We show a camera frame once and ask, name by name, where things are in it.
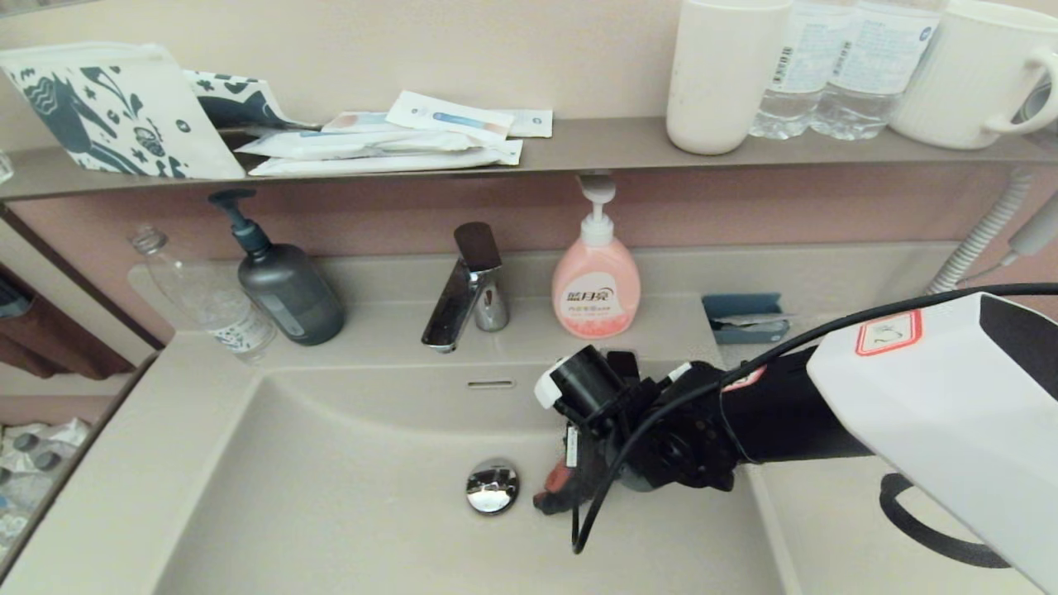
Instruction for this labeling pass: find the small white sachet with logo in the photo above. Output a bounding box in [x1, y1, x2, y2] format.
[496, 108, 555, 138]

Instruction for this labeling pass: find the silver packet in tray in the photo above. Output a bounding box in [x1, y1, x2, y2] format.
[714, 312, 799, 331]

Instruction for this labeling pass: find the white toothbrush packet blue print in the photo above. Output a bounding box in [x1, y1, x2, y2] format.
[385, 91, 515, 144]

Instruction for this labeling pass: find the pink hand soap pump bottle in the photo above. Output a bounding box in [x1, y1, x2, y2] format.
[550, 174, 641, 340]

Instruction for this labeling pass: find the grey hair dryer handle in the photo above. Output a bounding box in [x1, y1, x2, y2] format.
[1007, 188, 1058, 257]

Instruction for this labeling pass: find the blue soap tray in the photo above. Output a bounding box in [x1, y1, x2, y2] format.
[703, 293, 791, 345]

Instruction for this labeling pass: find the brown hanging towel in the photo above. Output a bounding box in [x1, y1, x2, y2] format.
[0, 264, 137, 381]

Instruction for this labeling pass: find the clear water bottle white label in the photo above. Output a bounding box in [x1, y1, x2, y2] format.
[750, 0, 855, 139]
[810, 0, 946, 140]

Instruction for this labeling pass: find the beige sink basin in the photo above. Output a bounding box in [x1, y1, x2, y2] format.
[149, 357, 798, 595]

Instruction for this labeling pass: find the small white teal-print pouch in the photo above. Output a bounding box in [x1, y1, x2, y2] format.
[183, 70, 322, 131]

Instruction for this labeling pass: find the chrome faucet with brown lever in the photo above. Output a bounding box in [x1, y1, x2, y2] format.
[421, 221, 511, 354]

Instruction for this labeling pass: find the white ribbed mug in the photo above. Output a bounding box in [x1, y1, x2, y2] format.
[889, 0, 1058, 150]

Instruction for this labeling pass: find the shrink-wrapped water bottle pack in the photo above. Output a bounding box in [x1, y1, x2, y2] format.
[0, 417, 93, 563]

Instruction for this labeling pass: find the grey wall shelf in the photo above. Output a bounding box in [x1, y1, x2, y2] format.
[0, 117, 1058, 202]

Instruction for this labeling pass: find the chrome drain stopper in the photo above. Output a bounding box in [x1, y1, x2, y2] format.
[465, 459, 521, 515]

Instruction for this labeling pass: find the clear empty plastic bottle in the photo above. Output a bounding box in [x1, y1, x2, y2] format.
[128, 226, 279, 364]

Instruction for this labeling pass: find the dark grey pump bottle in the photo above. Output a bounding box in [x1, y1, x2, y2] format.
[208, 190, 346, 346]

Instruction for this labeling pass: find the large white teal-print pouch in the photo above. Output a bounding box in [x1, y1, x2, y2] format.
[0, 42, 246, 180]

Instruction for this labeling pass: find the white packet with pink print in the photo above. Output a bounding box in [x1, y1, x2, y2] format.
[321, 112, 396, 134]

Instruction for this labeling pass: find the white coiled cord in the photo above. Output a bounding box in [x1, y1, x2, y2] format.
[926, 169, 1034, 295]

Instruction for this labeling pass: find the long white sealed packet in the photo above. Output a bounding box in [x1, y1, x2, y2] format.
[236, 129, 497, 160]
[248, 139, 523, 177]

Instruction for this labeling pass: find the white plain tumbler cup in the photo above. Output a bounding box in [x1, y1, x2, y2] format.
[665, 0, 792, 155]

